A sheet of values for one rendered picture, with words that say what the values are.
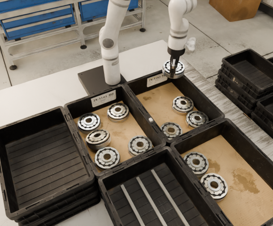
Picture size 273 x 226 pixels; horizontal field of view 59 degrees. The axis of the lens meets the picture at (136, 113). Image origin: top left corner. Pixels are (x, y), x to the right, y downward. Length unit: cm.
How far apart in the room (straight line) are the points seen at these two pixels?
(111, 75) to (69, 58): 166
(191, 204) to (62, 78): 109
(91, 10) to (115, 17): 179
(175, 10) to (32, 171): 82
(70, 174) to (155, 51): 110
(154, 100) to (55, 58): 198
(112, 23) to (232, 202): 91
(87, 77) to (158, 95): 48
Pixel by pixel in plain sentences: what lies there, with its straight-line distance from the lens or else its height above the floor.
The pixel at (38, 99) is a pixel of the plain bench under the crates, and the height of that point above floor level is 70.
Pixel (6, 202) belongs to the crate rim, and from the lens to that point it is 95.
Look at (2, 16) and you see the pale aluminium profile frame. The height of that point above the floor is 59.
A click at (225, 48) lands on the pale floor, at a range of 326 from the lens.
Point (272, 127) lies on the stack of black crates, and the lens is 192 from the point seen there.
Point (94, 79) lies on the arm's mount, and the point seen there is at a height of 75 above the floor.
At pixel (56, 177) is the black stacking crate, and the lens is 105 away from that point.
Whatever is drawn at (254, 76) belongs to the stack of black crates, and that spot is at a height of 49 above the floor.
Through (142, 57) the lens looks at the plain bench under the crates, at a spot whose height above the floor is 70.
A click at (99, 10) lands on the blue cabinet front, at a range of 302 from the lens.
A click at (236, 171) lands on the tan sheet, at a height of 83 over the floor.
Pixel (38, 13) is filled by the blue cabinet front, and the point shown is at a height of 53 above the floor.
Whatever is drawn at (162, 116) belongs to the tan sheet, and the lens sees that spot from 118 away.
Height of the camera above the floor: 172
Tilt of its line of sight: 49 degrees down
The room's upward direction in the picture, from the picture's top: straight up
